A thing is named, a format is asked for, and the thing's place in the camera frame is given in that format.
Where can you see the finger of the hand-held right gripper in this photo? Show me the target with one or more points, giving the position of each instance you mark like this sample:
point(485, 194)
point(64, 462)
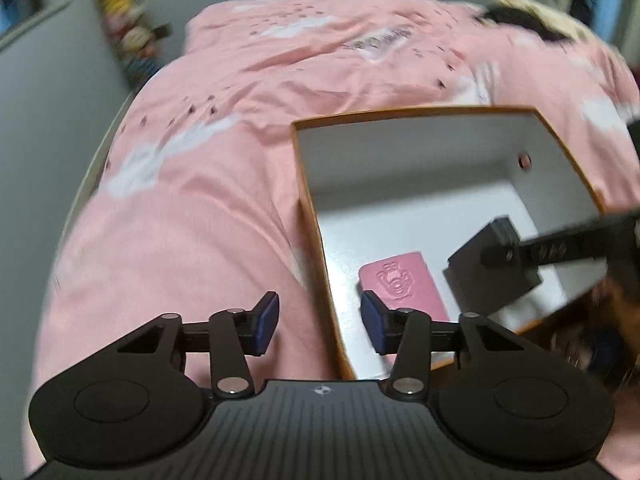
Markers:
point(560, 247)

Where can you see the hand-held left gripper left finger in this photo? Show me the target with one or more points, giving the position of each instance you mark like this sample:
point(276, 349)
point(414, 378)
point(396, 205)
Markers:
point(265, 321)

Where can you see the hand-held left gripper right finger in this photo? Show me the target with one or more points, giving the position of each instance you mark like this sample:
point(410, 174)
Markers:
point(372, 325)

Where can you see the dark grey small box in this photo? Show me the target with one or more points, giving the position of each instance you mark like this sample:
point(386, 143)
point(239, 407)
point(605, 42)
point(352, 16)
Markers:
point(475, 280)

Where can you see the orange cardboard box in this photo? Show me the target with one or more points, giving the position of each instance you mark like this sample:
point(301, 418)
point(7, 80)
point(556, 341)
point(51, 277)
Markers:
point(400, 170)

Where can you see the pink printed blanket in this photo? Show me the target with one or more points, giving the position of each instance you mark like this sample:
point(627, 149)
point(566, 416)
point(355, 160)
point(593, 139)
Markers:
point(200, 210)

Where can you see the dark fuzzy object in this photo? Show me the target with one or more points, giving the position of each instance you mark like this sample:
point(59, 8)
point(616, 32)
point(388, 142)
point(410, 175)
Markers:
point(515, 17)

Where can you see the yellow and black plush toy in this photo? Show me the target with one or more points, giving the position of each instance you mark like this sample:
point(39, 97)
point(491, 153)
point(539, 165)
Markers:
point(550, 10)

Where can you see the pile of plush toys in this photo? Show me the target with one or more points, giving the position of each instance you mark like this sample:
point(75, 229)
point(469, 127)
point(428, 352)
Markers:
point(130, 25)

